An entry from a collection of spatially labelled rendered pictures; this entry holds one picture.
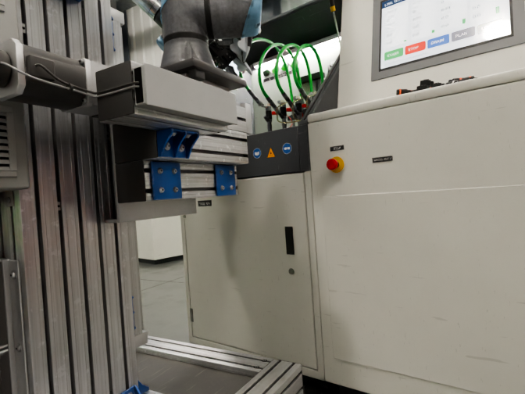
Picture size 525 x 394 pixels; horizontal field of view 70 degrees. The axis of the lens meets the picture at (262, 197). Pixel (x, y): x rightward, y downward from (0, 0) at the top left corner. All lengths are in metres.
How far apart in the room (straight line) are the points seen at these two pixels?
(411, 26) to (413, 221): 0.72
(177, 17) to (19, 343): 0.80
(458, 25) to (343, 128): 0.51
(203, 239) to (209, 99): 0.95
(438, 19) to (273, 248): 0.97
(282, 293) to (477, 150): 0.79
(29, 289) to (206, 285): 0.93
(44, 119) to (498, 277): 1.12
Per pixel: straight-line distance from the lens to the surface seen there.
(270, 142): 1.37
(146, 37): 8.38
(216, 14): 1.04
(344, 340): 1.32
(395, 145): 1.16
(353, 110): 1.22
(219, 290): 1.62
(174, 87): 0.71
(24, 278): 0.87
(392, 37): 1.54
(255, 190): 1.41
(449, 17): 1.50
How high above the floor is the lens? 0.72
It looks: level
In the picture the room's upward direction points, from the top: 4 degrees counter-clockwise
